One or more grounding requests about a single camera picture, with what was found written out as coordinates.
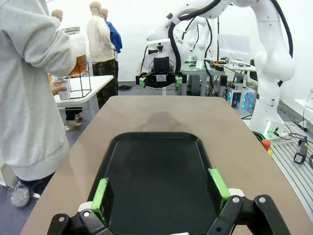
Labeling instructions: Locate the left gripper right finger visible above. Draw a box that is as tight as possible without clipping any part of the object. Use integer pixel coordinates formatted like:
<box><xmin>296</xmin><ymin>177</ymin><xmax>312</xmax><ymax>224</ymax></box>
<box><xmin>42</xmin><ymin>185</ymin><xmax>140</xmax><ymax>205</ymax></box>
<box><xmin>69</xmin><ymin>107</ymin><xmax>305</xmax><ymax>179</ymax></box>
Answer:
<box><xmin>207</xmin><ymin>167</ymin><xmax>285</xmax><ymax>235</ymax></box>

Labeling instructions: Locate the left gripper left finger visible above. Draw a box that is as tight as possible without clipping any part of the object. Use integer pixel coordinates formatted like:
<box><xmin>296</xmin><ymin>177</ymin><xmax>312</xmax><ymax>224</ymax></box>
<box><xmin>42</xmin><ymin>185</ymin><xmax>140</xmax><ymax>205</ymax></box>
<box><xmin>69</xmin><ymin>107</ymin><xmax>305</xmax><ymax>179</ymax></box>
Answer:
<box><xmin>47</xmin><ymin>177</ymin><xmax>114</xmax><ymax>235</ymax></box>

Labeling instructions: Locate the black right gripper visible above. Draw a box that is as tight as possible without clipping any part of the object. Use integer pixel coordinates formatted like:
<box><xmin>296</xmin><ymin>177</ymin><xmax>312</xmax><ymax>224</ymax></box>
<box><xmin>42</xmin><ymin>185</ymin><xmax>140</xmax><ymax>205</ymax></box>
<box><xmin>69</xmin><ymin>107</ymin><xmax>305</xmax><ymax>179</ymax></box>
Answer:
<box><xmin>135</xmin><ymin>71</ymin><xmax>187</xmax><ymax>89</ymax></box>

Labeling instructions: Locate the tall clear cup with ice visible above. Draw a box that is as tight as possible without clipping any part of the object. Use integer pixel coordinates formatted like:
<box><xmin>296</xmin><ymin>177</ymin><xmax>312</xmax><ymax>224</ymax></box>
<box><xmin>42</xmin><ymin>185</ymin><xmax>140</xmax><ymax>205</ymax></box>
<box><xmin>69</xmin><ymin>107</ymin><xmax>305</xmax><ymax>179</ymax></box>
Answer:
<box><xmin>56</xmin><ymin>78</ymin><xmax>72</xmax><ymax>101</ymax></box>

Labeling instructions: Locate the glass drink dispenser jar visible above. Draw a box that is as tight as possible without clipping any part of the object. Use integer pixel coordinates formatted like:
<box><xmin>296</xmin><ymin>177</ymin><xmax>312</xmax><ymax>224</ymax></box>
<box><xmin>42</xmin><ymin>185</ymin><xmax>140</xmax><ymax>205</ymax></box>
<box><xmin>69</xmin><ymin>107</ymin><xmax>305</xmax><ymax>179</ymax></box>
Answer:
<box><xmin>60</xmin><ymin>26</ymin><xmax>89</xmax><ymax>77</ymax></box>

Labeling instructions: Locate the person's right hand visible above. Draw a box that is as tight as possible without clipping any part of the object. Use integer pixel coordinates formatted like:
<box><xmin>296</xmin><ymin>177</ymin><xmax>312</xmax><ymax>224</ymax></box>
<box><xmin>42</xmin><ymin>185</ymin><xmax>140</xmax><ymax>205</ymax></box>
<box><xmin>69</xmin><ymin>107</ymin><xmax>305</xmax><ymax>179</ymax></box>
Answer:
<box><xmin>49</xmin><ymin>80</ymin><xmax>68</xmax><ymax>96</ymax></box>

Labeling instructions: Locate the mannequin in blue jacket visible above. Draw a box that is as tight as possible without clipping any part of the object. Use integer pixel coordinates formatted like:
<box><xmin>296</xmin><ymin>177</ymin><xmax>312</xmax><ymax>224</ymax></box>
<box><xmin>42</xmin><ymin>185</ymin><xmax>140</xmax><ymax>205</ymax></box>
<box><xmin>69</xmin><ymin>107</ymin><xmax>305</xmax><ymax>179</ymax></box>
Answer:
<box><xmin>98</xmin><ymin>7</ymin><xmax>123</xmax><ymax>82</ymax></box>

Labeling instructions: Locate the yellow emergency stop button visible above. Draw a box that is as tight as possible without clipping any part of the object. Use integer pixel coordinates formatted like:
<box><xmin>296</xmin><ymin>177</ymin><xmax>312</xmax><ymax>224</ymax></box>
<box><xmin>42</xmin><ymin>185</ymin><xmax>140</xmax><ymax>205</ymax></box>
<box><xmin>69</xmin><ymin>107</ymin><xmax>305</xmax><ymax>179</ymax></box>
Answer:
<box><xmin>262</xmin><ymin>139</ymin><xmax>273</xmax><ymax>156</ymax></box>

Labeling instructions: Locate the white side table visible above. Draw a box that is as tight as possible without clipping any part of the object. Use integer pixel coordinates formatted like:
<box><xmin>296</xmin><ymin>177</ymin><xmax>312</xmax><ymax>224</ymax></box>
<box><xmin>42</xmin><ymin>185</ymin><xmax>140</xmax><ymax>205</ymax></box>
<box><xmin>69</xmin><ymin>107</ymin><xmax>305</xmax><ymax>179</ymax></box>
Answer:
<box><xmin>53</xmin><ymin>74</ymin><xmax>114</xmax><ymax>123</ymax></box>

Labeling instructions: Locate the black plastic tray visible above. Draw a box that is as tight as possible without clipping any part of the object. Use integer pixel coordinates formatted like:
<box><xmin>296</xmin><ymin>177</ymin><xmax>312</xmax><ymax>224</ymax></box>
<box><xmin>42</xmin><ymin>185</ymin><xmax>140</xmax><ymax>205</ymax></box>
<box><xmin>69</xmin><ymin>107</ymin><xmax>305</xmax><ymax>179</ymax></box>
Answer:
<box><xmin>87</xmin><ymin>131</ymin><xmax>222</xmax><ymax>235</ymax></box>

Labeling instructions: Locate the mannequin in white sweater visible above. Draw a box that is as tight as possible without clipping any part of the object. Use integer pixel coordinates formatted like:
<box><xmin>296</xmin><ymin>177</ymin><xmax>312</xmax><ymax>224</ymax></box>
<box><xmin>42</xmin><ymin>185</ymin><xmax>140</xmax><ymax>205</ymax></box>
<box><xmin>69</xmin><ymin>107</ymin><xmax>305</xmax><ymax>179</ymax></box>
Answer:
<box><xmin>86</xmin><ymin>0</ymin><xmax>119</xmax><ymax>109</ymax></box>

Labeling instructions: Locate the glass bowl of ice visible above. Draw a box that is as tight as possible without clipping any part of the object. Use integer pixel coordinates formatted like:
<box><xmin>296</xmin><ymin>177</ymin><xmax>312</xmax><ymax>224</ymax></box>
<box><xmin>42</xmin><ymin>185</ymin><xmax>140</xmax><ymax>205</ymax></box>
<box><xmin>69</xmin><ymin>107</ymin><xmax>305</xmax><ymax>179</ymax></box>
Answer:
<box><xmin>7</xmin><ymin>184</ymin><xmax>31</xmax><ymax>208</ymax></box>

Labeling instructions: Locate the computer with blue fans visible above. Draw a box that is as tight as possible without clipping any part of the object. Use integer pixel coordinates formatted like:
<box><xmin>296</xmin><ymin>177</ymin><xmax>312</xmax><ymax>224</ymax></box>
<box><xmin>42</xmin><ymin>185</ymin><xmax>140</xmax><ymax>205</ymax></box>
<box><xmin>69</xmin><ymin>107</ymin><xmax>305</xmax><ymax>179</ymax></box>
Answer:
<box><xmin>227</xmin><ymin>86</ymin><xmax>258</xmax><ymax>116</ymax></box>

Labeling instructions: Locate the person in grey sweatshirt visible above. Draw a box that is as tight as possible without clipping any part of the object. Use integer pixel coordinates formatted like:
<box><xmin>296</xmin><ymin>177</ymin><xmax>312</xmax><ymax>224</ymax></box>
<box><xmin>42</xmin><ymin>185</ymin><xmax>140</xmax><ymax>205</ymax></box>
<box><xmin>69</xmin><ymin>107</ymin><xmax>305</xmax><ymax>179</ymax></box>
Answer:
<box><xmin>0</xmin><ymin>0</ymin><xmax>78</xmax><ymax>199</ymax></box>

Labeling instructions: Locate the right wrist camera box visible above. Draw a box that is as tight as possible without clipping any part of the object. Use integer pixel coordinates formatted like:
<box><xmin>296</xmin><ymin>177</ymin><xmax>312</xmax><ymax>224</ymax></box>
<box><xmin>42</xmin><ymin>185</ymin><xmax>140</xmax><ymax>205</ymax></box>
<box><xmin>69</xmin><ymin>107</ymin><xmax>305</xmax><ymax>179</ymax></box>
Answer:
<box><xmin>153</xmin><ymin>56</ymin><xmax>171</xmax><ymax>72</ymax></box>

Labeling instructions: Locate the aluminium frame workbench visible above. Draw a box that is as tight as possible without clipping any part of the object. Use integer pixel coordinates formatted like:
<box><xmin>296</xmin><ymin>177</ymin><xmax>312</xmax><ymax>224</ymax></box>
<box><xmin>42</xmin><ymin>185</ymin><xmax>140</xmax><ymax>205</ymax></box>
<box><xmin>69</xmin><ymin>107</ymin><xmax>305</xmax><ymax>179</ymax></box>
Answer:
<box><xmin>181</xmin><ymin>58</ymin><xmax>227</xmax><ymax>97</ymax></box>

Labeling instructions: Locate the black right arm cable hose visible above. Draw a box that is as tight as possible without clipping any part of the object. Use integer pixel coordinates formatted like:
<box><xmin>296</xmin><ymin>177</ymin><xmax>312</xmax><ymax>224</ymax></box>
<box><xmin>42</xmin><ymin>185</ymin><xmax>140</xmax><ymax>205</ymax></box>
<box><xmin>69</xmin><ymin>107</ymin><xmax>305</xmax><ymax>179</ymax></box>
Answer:
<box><xmin>168</xmin><ymin>0</ymin><xmax>294</xmax><ymax>88</ymax></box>

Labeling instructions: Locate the black wire dispenser stand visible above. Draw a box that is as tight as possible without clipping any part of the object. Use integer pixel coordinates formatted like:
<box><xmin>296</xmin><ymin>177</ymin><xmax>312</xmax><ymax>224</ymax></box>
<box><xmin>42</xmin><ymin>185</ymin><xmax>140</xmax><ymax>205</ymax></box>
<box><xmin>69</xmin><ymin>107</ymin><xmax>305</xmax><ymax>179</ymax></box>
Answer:
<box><xmin>58</xmin><ymin>62</ymin><xmax>92</xmax><ymax>99</ymax></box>

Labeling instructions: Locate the aluminium slotted base plate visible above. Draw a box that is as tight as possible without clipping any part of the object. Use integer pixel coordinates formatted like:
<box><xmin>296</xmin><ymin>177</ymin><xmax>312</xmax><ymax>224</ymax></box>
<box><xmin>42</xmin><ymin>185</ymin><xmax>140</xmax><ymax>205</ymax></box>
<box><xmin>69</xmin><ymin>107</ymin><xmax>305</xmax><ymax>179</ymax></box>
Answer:
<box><xmin>270</xmin><ymin>117</ymin><xmax>313</xmax><ymax>212</ymax></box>

